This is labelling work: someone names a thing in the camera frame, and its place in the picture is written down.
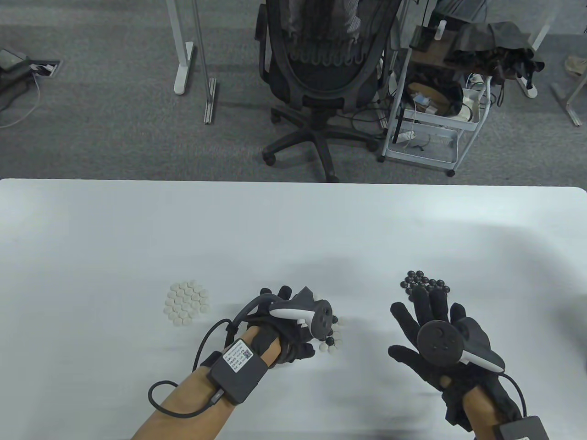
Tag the black mesh office chair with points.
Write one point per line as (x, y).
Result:
(321, 78)

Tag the person's right hand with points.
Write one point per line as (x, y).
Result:
(451, 385)

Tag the aluminium profile post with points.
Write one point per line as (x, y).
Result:
(210, 101)

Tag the beige shoe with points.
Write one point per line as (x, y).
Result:
(577, 65)

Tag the person's left hand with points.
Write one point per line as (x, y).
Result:
(293, 343)

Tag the pile of mixed go stones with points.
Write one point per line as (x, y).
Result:
(337, 337)

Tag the black phone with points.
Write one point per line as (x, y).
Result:
(422, 39)

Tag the black left wrist sensor box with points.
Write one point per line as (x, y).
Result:
(238, 371)

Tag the black crumpled cloth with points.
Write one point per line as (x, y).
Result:
(495, 41)

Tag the dark grey left hand controller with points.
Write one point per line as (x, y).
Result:
(323, 318)

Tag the white power adapter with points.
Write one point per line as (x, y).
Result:
(471, 103)

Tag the white power strip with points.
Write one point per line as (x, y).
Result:
(403, 136)

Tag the small white bottle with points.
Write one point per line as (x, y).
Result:
(442, 30)

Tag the black wrist sensor box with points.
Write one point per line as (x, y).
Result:
(238, 371)
(523, 428)

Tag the black right wrist sensor box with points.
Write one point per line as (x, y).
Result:
(523, 428)

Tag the group of black go stones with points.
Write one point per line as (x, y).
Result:
(422, 279)

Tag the grey desk leg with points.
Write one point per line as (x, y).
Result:
(571, 107)

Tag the black and tan bag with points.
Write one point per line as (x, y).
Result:
(451, 98)

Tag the group of white go stones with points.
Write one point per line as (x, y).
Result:
(185, 302)

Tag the floor socket box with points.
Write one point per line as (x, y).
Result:
(46, 68)

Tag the white slanted desk leg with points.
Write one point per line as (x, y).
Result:
(543, 27)

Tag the person's right forearm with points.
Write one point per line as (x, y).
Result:
(481, 412)

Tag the white wheeled utility cart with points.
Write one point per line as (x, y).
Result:
(440, 153)

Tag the person's left forearm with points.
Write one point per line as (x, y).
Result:
(192, 412)

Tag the grey white right hand controller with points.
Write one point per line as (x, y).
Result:
(438, 343)

